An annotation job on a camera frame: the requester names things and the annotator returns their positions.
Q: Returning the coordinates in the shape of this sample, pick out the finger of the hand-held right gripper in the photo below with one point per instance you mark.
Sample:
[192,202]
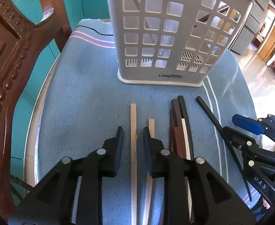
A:
[233,133]
[245,123]

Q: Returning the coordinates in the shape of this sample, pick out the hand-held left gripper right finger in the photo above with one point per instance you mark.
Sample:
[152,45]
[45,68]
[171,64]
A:
[147,150]

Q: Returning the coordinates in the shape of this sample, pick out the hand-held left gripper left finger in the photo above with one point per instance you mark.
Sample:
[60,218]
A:
[119,143]

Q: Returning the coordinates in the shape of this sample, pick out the light wooden chopstick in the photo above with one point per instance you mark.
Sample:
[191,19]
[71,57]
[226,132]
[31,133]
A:
[151,126]
[133,145]

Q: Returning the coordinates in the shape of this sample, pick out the black chopstick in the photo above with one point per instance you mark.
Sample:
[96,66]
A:
[185,117]
[212,117]

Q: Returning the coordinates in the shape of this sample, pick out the white perforated utensil holder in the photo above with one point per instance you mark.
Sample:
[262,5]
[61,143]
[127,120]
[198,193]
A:
[151,28]

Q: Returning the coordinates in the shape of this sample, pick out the dark brown chopstick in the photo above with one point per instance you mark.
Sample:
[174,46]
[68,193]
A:
[172,131]
[176,112]

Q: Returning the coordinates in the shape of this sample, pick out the white chopstick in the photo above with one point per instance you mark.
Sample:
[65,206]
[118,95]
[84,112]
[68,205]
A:
[185,136]

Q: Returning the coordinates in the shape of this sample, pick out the blue striped towel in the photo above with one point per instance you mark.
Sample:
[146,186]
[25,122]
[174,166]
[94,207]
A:
[81,98]

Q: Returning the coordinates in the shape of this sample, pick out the grey cabinet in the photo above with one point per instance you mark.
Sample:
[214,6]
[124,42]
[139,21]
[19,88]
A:
[247,28]

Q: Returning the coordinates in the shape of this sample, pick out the carved wooden chair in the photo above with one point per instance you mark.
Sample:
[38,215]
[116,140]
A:
[8,58]

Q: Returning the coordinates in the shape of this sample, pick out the wooden door frame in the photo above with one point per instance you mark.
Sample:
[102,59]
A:
[272,35]

